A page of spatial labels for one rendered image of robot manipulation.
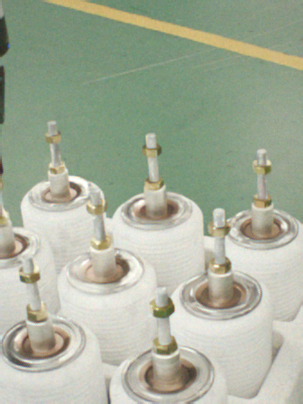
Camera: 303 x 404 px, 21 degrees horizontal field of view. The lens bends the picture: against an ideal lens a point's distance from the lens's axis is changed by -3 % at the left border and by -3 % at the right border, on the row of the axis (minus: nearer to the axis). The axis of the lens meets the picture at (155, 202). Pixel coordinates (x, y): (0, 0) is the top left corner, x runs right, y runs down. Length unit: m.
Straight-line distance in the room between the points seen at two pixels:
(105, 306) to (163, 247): 0.12
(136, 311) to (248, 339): 0.11
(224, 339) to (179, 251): 0.17
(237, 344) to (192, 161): 0.83
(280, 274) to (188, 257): 0.11
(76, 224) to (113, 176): 0.60
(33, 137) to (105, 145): 0.16
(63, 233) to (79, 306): 0.15
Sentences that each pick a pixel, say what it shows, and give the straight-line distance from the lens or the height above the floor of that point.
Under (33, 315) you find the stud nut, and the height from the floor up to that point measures 0.29.
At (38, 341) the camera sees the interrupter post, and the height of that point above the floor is 0.26.
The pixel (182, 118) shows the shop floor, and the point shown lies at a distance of 1.70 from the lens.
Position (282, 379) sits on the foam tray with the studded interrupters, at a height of 0.18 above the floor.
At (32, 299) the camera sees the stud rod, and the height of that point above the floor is 0.30.
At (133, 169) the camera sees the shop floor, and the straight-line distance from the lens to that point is 1.51.
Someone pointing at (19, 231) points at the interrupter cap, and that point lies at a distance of 0.87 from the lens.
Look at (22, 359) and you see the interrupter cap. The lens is 0.70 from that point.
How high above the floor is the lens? 0.70
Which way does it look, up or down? 30 degrees down
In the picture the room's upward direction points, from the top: 5 degrees counter-clockwise
